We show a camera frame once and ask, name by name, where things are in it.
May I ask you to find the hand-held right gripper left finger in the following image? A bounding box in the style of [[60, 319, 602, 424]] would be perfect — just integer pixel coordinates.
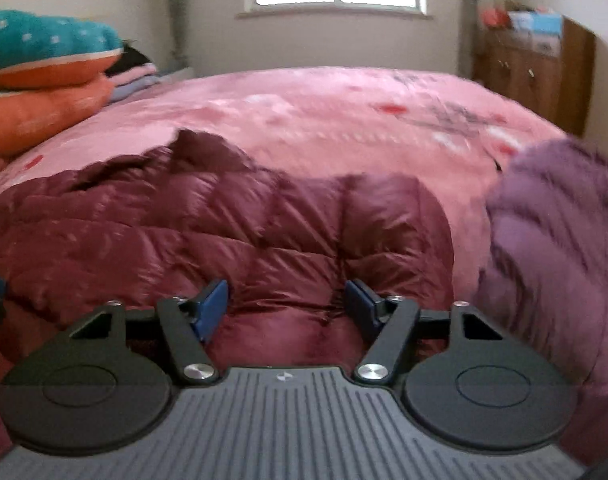
[[68, 279, 230, 387]]

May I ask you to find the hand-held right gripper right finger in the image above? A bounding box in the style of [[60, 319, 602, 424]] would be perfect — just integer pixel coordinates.
[[344, 279, 511, 387]]

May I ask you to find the maroon down jacket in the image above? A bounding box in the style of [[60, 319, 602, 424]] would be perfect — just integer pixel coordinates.
[[0, 128, 456, 461]]

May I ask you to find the pink printed bed sheet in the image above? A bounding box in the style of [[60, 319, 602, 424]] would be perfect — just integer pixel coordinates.
[[0, 66, 570, 281]]

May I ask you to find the purple fluffy cloth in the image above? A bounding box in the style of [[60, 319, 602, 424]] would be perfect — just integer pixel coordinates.
[[478, 137, 608, 463]]

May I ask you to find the stack of folded pastel blankets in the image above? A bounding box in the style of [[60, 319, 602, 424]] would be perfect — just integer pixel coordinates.
[[105, 63, 163, 105]]

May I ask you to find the orange folded quilt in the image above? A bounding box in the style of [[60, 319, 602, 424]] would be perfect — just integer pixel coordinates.
[[0, 75, 116, 157]]

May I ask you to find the black folded cloth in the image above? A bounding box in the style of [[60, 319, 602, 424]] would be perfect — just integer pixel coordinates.
[[105, 41, 156, 77]]

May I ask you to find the brown wooden cabinet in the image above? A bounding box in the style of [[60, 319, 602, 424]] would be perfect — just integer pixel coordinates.
[[471, 16, 598, 137]]

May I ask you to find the grey patterned curtain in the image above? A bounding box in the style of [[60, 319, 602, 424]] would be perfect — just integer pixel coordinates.
[[455, 0, 480, 79], [160, 0, 195, 69]]

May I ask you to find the teal dotted folded quilt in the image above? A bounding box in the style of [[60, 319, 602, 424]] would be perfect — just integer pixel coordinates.
[[0, 8, 124, 89]]

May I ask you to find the red box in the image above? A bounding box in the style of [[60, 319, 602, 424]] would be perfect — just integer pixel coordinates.
[[478, 4, 511, 32]]

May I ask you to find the blue and white box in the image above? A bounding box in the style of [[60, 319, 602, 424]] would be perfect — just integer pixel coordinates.
[[508, 9, 566, 54]]

